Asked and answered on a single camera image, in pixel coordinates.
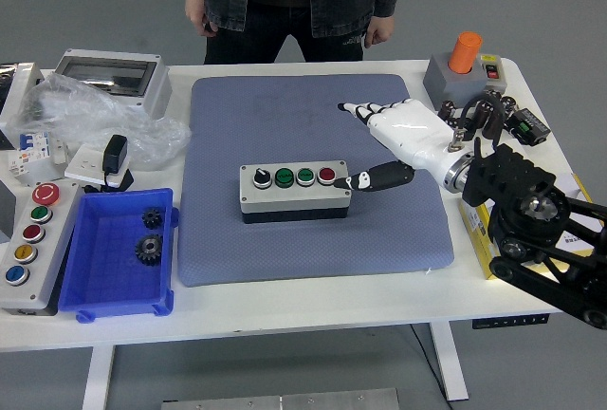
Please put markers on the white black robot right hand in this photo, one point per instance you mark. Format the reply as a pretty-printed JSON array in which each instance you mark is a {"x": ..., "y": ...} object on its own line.
[{"x": 412, "y": 130}]

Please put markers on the clear plastic bag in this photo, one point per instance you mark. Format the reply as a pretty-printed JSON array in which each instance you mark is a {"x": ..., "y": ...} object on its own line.
[{"x": 95, "y": 111}]

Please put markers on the grey four-button control box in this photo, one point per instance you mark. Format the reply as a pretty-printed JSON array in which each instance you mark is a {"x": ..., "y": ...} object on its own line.
[{"x": 284, "y": 196}]

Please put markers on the grey five-button control box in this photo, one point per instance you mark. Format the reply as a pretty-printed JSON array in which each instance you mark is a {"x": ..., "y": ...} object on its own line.
[{"x": 52, "y": 258}]

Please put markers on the large black gear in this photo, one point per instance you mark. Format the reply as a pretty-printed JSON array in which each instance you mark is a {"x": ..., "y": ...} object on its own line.
[{"x": 149, "y": 249}]

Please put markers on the orange cylinder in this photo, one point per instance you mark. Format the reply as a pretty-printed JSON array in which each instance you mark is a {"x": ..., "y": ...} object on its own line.
[{"x": 465, "y": 51}]

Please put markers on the grey base with rocker switch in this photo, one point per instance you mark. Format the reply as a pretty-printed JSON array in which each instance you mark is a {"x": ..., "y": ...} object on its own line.
[{"x": 441, "y": 87}]

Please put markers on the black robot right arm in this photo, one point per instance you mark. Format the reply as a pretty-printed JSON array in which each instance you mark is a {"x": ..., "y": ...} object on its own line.
[{"x": 517, "y": 182}]

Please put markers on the person's left hand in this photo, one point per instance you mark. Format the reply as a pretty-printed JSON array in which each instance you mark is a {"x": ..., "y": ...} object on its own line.
[{"x": 379, "y": 30}]

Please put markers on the white blue circuit breaker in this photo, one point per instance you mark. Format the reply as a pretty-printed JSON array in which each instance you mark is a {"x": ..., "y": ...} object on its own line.
[{"x": 34, "y": 144}]

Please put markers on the white yellow cardboard box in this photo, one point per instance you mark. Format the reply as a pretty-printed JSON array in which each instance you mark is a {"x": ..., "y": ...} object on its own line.
[{"x": 481, "y": 229}]

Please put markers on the black table control panel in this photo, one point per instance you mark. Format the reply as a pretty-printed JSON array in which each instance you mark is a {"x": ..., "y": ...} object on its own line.
[{"x": 507, "y": 322}]

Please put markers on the grey enclosure with clear window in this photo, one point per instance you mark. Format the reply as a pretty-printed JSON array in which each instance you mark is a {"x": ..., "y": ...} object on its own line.
[{"x": 156, "y": 92}]

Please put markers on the small black gear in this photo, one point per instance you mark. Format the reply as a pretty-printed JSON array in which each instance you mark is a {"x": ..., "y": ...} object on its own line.
[{"x": 152, "y": 218}]

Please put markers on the grey metal plate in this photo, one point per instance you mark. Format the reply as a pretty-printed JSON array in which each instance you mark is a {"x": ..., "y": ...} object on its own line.
[{"x": 284, "y": 400}]

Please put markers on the white wall socket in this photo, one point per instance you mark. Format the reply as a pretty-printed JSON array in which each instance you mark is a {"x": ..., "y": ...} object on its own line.
[{"x": 83, "y": 163}]

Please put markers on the black module with green terminals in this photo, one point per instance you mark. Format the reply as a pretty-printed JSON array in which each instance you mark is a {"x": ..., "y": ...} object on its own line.
[{"x": 531, "y": 126}]

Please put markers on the white grey electrical box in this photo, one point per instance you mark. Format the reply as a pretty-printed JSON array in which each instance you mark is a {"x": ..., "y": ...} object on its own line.
[{"x": 21, "y": 85}]

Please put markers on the grey-blue table mat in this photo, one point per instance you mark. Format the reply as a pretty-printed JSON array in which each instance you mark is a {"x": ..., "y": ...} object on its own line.
[{"x": 227, "y": 120}]

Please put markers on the grey metal box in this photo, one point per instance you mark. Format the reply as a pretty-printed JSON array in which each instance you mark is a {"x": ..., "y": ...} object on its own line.
[{"x": 5, "y": 210}]

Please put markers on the blue plastic bin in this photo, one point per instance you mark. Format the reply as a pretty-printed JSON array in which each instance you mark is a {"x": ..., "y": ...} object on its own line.
[{"x": 109, "y": 267}]

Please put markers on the person's right hand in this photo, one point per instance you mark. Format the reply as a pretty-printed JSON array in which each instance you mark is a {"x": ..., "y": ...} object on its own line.
[{"x": 199, "y": 13}]

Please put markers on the dark brown cylindrical capacitor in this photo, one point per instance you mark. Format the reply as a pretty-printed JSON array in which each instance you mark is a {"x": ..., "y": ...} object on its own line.
[
  {"x": 507, "y": 105},
  {"x": 483, "y": 116},
  {"x": 493, "y": 126},
  {"x": 493, "y": 96},
  {"x": 454, "y": 122},
  {"x": 446, "y": 110}
]

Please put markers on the black power adapter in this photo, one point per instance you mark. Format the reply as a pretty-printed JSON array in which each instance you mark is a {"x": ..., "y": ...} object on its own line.
[{"x": 115, "y": 154}]

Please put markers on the white table leg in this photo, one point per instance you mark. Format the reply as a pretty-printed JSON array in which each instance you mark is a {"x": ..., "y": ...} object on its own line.
[
  {"x": 98, "y": 377},
  {"x": 450, "y": 362}
]

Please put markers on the white orange-marked circuit breaker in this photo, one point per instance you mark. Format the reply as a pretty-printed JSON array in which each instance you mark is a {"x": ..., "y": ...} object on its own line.
[{"x": 18, "y": 163}]

